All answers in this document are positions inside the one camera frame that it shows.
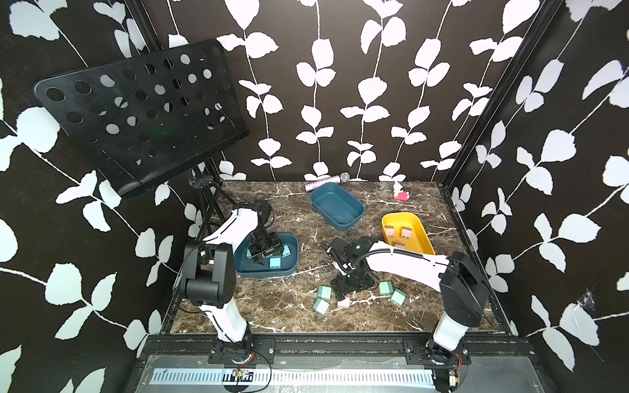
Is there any teal storage box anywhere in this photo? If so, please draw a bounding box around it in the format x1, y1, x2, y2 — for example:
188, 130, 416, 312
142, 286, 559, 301
234, 233, 299, 278
310, 183, 365, 232

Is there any green plug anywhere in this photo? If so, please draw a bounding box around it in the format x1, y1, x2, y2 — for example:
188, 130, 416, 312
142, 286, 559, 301
313, 298, 330, 315
378, 281, 394, 296
317, 286, 333, 301
390, 289, 407, 307

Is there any yellow storage box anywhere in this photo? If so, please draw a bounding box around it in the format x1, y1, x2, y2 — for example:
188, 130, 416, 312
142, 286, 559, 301
381, 212, 435, 255

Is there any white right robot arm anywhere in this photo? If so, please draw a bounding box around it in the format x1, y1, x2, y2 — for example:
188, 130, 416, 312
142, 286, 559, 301
326, 237, 490, 358

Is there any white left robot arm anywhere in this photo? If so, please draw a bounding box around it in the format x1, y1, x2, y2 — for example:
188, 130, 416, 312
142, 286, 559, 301
178, 200, 284, 348

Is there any black tripod stand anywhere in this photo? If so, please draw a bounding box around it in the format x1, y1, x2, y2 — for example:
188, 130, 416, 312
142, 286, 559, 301
188, 175, 242, 241

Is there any pink glitter microphone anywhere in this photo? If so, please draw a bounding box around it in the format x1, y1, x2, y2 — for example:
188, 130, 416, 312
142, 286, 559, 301
305, 172, 351, 193

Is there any small pink red toy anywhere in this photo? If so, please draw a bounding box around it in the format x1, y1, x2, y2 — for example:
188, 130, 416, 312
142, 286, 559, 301
393, 182, 410, 201

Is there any black perforated music stand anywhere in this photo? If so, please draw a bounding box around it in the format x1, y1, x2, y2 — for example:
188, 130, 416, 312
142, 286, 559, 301
34, 39, 249, 199

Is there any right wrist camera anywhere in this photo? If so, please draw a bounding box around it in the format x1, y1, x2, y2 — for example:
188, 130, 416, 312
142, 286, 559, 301
344, 237, 378, 260

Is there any white slotted cable duct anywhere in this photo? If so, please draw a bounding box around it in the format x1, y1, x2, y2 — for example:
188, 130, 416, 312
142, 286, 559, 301
148, 368, 435, 389

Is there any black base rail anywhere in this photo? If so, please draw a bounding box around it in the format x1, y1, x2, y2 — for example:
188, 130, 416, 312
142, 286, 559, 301
139, 332, 535, 368

